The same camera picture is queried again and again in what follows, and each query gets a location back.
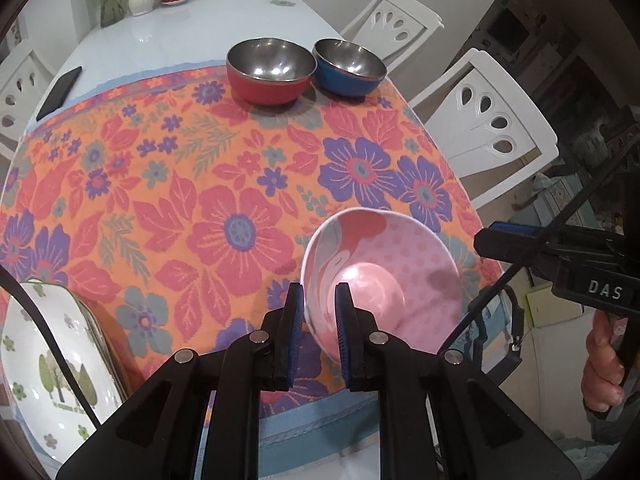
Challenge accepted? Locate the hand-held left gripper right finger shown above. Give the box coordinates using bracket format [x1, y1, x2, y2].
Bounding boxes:
[334, 282, 583, 480]

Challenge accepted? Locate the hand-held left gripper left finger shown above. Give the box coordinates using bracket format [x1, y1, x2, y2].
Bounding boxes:
[55, 282, 306, 480]

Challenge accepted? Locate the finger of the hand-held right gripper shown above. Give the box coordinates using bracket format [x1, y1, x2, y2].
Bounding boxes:
[474, 221, 557, 267]

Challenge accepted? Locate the pink cartoon bowl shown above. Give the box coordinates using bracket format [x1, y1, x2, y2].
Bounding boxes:
[301, 208, 463, 361]

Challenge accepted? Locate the white plate with green flowers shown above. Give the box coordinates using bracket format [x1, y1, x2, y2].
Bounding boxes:
[0, 280, 126, 466]

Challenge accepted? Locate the person's right hand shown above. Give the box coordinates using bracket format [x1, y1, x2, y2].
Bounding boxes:
[581, 309, 626, 412]

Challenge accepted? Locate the teal blanket on furniture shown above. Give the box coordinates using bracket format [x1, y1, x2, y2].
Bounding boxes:
[530, 175, 626, 233]

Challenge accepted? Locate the white dining chair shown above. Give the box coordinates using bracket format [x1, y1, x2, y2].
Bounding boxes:
[410, 49, 560, 211]
[340, 0, 445, 73]
[0, 40, 53, 161]

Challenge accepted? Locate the orange floral tablecloth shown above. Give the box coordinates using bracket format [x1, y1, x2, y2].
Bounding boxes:
[0, 62, 508, 463]

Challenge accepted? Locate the blue steel bowl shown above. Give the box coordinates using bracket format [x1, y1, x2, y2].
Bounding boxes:
[312, 38, 387, 99]

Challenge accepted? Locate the red steel bowl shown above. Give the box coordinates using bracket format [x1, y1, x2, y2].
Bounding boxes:
[226, 37, 318, 106]

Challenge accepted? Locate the black smartphone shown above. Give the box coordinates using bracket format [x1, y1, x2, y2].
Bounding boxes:
[36, 66, 83, 122]

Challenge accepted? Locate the black cable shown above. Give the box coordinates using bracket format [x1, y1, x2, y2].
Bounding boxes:
[0, 265, 103, 428]
[440, 140, 640, 378]

